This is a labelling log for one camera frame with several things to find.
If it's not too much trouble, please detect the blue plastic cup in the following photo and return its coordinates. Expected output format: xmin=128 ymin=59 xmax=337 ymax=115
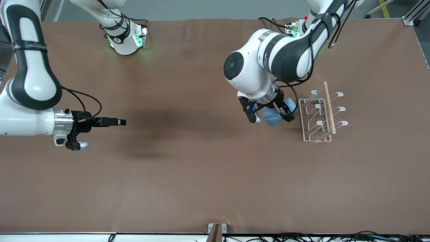
xmin=262 ymin=97 xmax=297 ymax=127

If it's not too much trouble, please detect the metal mounting bracket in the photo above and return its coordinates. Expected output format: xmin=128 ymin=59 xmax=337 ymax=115
xmin=208 ymin=223 xmax=227 ymax=234

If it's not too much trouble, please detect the black right base cable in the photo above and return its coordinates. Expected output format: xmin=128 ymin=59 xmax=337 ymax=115
xmin=99 ymin=0 xmax=148 ymax=30

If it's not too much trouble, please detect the black left base cable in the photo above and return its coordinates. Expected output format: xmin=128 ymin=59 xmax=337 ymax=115
xmin=258 ymin=17 xmax=291 ymax=36

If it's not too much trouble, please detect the brown table cloth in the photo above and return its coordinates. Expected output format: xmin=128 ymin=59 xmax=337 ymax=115
xmin=0 ymin=17 xmax=430 ymax=235

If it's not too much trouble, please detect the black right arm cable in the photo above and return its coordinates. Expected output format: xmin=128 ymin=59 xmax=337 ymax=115
xmin=61 ymin=86 xmax=102 ymax=119

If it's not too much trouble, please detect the white slanted rod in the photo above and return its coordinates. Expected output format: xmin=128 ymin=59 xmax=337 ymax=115
xmin=365 ymin=0 xmax=394 ymax=18

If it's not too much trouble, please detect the brown camera pole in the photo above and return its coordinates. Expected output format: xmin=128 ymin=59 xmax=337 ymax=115
xmin=206 ymin=224 xmax=222 ymax=242

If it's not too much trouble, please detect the white wire cup holder rack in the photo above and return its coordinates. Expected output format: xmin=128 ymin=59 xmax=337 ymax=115
xmin=298 ymin=81 xmax=349 ymax=144

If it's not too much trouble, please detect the black base cable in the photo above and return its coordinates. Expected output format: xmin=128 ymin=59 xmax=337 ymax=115
xmin=99 ymin=0 xmax=148 ymax=30
xmin=258 ymin=17 xmax=291 ymax=36

